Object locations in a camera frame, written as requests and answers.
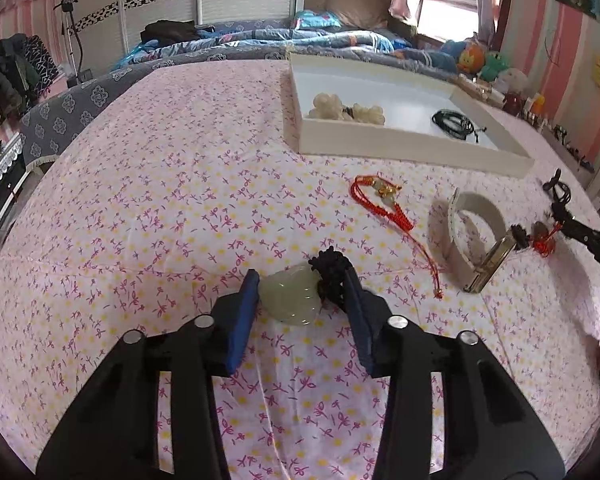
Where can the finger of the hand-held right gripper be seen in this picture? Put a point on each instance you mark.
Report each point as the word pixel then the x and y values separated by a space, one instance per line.
pixel 577 225

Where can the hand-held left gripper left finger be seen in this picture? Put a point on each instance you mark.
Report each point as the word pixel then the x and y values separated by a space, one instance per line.
pixel 242 320

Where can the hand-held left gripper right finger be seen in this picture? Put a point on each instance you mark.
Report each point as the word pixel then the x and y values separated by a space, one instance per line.
pixel 360 330

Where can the pendant with red knot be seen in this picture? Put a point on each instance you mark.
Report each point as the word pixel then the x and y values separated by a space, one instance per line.
pixel 541 240

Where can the white rectangular tray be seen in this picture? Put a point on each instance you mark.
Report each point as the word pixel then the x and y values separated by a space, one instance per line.
pixel 380 90

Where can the white box of small items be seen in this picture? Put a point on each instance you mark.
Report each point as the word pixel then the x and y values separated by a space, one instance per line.
pixel 567 147

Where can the yellow bottle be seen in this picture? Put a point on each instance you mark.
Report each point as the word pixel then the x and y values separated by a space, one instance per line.
pixel 538 102

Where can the red cup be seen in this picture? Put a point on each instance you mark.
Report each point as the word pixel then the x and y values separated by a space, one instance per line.
pixel 513 104

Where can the white plush toy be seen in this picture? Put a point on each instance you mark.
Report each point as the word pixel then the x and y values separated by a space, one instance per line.
pixel 511 80

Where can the wooden box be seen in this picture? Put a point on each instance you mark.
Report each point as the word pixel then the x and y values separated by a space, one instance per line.
pixel 480 89

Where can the green plush toy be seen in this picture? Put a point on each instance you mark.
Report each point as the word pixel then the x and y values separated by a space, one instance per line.
pixel 495 65

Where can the orange plush toy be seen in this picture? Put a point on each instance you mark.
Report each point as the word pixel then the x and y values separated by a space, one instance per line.
pixel 471 57

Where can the blue plush toy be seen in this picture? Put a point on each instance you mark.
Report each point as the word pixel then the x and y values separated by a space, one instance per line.
pixel 452 50

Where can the window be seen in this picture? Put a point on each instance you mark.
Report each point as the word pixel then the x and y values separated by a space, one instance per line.
pixel 450 5

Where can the blue floral quilt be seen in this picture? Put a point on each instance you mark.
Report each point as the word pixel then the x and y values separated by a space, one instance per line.
pixel 80 105

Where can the black clothing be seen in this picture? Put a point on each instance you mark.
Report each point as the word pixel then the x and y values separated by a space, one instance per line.
pixel 167 32

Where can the blue pillow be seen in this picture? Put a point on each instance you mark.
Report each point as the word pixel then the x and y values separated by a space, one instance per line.
pixel 315 20

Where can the beige pillow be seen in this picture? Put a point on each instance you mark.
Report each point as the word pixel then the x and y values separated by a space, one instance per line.
pixel 355 7

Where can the black tripod stand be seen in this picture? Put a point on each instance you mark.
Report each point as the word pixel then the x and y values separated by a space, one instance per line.
pixel 72 40

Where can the heap of dark clothes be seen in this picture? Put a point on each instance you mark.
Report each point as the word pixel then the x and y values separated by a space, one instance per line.
pixel 10 75

